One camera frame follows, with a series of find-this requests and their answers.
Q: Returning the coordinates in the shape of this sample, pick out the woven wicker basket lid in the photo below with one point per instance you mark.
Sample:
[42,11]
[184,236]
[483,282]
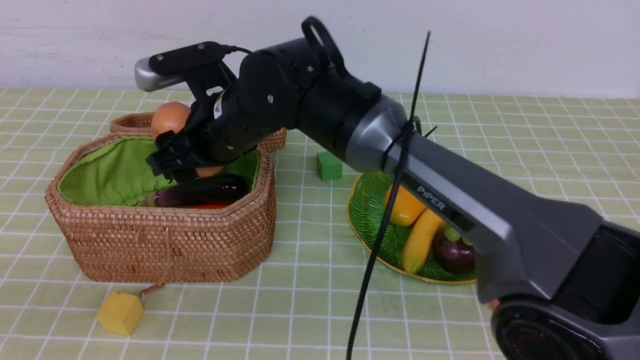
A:
[139,123]

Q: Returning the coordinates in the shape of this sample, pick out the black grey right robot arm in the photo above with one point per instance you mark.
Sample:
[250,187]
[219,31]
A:
[567,280]

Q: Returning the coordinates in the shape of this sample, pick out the dark purple toy mangosteen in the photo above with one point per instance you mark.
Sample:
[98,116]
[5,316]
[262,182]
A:
[453,252]

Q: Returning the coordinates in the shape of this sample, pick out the orange-yellow toy mango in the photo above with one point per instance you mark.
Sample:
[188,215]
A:
[406,208]

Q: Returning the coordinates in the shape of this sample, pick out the green foam cube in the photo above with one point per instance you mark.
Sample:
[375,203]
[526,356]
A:
[329,167]

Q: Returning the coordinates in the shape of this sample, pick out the red toy carrot green leaves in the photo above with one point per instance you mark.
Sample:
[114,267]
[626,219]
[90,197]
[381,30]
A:
[210,206]

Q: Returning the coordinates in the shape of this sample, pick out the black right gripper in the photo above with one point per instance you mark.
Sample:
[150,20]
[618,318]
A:
[265,98]

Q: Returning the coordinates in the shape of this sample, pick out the yellow toy banana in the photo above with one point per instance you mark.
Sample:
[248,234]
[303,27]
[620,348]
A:
[418,246]

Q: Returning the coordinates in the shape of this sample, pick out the tan toy potato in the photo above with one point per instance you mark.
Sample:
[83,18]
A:
[172,117]

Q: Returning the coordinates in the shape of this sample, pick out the yellow foam cube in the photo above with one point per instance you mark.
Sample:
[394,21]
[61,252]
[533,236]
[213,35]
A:
[120,313]

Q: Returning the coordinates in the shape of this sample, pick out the green checkered tablecloth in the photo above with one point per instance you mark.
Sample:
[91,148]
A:
[299,304]

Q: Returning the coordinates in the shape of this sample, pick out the purple toy eggplant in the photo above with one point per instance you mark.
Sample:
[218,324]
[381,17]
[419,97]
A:
[225,188]

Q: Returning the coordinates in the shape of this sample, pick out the green leaf-shaped glass plate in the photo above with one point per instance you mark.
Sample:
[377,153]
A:
[365,210]

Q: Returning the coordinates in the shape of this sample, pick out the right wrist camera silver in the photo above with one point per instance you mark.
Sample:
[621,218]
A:
[201,66]

